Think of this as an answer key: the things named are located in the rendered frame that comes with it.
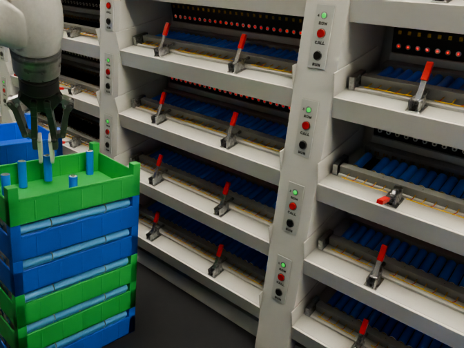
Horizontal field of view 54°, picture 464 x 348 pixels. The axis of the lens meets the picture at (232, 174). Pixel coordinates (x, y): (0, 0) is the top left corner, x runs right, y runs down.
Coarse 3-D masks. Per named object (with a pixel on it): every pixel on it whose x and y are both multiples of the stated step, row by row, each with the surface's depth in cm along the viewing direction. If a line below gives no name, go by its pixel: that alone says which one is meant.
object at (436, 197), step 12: (348, 168) 97; (360, 168) 96; (372, 180) 94; (384, 180) 92; (396, 180) 92; (408, 192) 90; (420, 192) 88; (432, 192) 87; (444, 204) 86; (456, 204) 84
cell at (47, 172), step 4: (44, 156) 105; (48, 156) 105; (44, 160) 105; (48, 160) 105; (44, 164) 105; (48, 164) 105; (44, 168) 106; (48, 168) 106; (44, 172) 106; (48, 172) 106; (44, 176) 106; (48, 176) 106; (44, 180) 107; (48, 180) 107
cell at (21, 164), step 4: (20, 160) 102; (24, 160) 102; (20, 164) 101; (24, 164) 102; (20, 168) 102; (24, 168) 102; (20, 172) 102; (24, 172) 102; (20, 176) 102; (24, 176) 102; (20, 180) 102; (24, 180) 103; (20, 184) 103; (24, 184) 103
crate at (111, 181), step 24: (96, 144) 116; (0, 168) 102; (72, 168) 115; (96, 168) 118; (120, 168) 111; (0, 192) 100; (24, 192) 102; (48, 192) 91; (72, 192) 95; (96, 192) 99; (120, 192) 104; (0, 216) 90; (24, 216) 88; (48, 216) 92
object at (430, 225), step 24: (384, 144) 104; (408, 144) 100; (336, 168) 98; (336, 192) 95; (360, 192) 93; (384, 192) 93; (360, 216) 93; (384, 216) 89; (408, 216) 86; (432, 216) 85; (456, 216) 84; (432, 240) 85; (456, 240) 81
